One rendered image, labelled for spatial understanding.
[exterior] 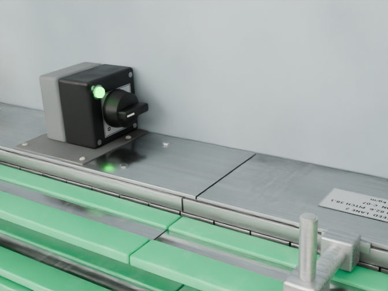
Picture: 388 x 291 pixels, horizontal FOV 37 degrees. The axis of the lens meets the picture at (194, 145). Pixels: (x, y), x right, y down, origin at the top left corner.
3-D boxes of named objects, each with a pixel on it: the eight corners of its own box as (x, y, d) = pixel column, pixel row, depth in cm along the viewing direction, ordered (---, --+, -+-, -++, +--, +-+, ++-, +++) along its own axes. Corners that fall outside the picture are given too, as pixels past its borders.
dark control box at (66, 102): (94, 119, 76) (46, 139, 70) (87, 59, 73) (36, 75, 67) (142, 128, 72) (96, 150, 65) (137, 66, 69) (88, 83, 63)
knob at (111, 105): (129, 120, 70) (151, 124, 68) (104, 131, 66) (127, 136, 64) (126, 84, 68) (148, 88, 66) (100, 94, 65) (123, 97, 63)
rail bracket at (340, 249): (322, 249, 48) (242, 344, 37) (325, 167, 45) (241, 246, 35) (370, 262, 46) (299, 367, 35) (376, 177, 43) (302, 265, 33)
